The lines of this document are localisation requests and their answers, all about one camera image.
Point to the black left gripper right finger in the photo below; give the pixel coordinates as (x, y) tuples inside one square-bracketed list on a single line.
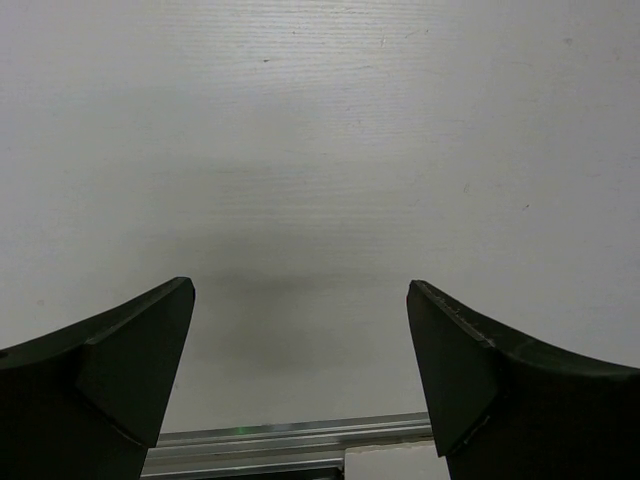
[(505, 405)]

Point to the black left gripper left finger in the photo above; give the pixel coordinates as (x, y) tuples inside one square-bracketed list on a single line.
[(88, 401)]

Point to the aluminium table edge rail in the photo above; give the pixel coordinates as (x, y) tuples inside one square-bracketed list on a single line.
[(306, 449)]

